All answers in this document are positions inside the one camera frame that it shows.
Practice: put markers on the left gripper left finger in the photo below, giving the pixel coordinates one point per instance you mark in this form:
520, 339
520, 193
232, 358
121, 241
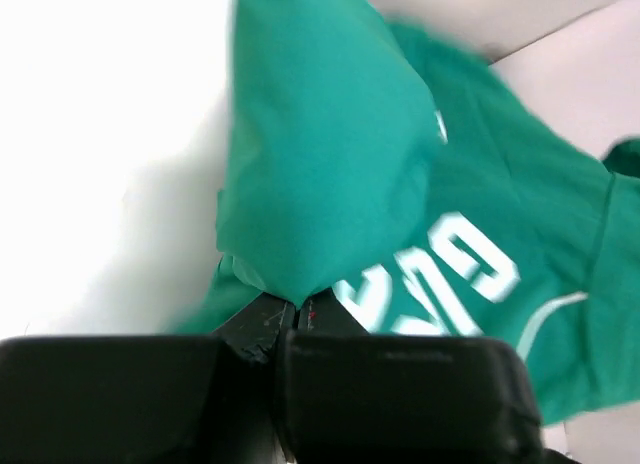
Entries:
145, 399

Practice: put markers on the green jacket with white lettering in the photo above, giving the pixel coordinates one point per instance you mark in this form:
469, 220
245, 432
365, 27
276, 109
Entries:
373, 159

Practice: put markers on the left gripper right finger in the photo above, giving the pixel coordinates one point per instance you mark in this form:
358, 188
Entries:
346, 396

